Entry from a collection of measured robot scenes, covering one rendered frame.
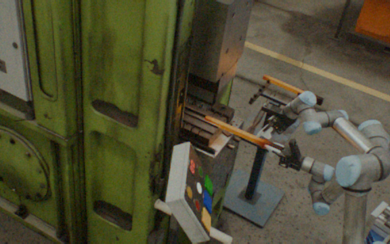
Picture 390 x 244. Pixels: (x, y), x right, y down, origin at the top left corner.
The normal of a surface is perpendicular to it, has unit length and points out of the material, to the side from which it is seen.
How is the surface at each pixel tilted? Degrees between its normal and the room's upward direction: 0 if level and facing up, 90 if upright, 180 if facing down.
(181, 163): 30
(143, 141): 90
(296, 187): 0
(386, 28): 90
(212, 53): 90
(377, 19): 90
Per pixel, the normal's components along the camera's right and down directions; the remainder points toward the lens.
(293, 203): 0.11, -0.77
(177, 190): -0.40, -0.73
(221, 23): -0.48, 0.51
